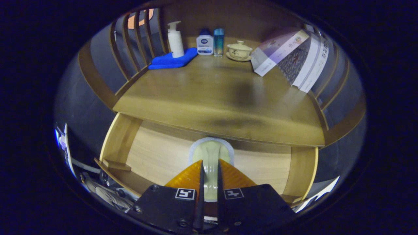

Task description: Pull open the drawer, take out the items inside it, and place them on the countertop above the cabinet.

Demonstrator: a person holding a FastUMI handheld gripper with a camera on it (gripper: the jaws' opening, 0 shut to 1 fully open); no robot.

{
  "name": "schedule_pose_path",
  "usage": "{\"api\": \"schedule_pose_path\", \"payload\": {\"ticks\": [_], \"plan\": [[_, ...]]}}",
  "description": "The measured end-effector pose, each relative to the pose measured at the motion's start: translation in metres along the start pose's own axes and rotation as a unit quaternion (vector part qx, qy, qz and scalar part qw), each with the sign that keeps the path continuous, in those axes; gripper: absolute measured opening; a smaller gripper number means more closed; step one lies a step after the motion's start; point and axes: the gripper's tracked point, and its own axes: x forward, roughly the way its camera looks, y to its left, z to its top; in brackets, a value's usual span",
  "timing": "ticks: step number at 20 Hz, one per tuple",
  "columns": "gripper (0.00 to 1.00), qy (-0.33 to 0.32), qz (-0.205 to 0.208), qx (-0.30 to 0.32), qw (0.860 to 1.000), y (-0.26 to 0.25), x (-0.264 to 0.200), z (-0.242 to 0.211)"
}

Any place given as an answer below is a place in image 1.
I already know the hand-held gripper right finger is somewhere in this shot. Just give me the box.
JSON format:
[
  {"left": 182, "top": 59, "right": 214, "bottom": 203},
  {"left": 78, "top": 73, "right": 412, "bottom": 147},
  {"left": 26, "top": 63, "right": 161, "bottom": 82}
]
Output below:
[{"left": 217, "top": 159, "right": 297, "bottom": 234}]

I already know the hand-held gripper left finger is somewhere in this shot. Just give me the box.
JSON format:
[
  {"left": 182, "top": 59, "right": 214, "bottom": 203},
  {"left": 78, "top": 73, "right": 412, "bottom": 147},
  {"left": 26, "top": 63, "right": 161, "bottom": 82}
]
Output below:
[{"left": 126, "top": 159, "right": 204, "bottom": 235}]

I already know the wooden drawer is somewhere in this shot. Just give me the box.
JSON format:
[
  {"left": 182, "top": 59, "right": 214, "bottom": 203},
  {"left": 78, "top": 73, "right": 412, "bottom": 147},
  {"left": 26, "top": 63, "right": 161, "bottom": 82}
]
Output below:
[{"left": 94, "top": 113, "right": 319, "bottom": 206}]

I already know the wooden countertop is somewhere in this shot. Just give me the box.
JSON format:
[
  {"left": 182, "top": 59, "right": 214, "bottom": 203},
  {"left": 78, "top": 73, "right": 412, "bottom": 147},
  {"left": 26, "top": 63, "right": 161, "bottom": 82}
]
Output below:
[{"left": 113, "top": 54, "right": 325, "bottom": 147}]

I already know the wooden cabinet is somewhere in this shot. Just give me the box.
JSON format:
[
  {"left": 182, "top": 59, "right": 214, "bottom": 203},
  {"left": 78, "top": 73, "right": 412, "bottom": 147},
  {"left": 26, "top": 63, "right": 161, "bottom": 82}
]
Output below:
[{"left": 78, "top": 0, "right": 367, "bottom": 149}]

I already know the white appliance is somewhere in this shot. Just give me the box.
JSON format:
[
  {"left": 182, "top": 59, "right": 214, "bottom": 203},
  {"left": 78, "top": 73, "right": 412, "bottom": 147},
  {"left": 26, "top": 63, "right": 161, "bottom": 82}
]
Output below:
[{"left": 294, "top": 176, "right": 340, "bottom": 213}]

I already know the blue folded cloth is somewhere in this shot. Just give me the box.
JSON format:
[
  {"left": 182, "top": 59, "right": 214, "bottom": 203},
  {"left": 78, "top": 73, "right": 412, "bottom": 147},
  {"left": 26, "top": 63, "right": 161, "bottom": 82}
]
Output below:
[{"left": 148, "top": 47, "right": 199, "bottom": 70}]

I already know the beige lidded tea cup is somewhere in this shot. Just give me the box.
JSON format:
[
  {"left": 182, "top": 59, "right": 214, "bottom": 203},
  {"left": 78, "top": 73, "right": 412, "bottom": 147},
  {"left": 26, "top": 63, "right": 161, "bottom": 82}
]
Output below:
[{"left": 226, "top": 40, "right": 253, "bottom": 62}]

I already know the white bottle with blue cap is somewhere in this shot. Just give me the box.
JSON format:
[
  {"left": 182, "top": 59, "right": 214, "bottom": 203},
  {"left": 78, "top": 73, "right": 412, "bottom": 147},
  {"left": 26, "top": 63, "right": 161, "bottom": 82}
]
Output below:
[{"left": 196, "top": 29, "right": 214, "bottom": 56}]

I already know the dark patterned book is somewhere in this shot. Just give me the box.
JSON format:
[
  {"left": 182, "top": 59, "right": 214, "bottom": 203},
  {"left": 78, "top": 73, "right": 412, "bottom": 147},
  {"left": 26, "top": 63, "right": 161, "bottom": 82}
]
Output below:
[{"left": 277, "top": 42, "right": 311, "bottom": 86}]

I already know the white pump bottle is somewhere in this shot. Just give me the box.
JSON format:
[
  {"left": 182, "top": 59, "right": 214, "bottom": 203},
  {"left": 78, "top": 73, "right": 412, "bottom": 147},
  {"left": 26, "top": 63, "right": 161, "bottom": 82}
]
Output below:
[{"left": 167, "top": 21, "right": 185, "bottom": 58}]

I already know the slim teal bottle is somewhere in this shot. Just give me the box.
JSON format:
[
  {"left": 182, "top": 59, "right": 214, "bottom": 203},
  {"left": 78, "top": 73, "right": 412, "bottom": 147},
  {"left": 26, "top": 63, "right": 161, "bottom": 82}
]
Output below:
[{"left": 214, "top": 28, "right": 225, "bottom": 57}]

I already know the purple and white book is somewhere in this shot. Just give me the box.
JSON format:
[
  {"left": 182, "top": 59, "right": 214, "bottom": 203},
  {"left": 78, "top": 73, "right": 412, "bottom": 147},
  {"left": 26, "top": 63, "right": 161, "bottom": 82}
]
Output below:
[{"left": 250, "top": 29, "right": 310, "bottom": 77}]

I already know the white book with black lettering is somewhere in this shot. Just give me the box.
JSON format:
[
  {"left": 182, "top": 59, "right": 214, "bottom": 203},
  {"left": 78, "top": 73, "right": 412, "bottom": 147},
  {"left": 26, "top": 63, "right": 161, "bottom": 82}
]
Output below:
[{"left": 299, "top": 34, "right": 331, "bottom": 94}]

